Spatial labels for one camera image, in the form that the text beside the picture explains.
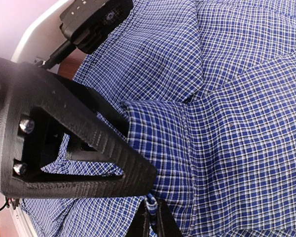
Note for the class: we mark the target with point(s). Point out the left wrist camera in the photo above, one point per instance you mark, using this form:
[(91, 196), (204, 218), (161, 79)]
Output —
[(86, 24)]

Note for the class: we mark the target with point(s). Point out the blue small-check long sleeve shirt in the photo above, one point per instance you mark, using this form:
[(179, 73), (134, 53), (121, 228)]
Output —
[(209, 89)]

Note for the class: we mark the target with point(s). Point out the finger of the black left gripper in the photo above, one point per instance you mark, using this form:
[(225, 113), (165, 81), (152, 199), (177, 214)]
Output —
[(36, 111)]

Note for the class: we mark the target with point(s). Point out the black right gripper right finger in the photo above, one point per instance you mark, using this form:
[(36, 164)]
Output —
[(166, 225)]

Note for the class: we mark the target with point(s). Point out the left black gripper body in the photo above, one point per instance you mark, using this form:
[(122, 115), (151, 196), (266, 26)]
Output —
[(10, 143)]

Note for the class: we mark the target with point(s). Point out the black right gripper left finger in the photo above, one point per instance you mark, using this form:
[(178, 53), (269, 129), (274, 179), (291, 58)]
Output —
[(140, 224)]

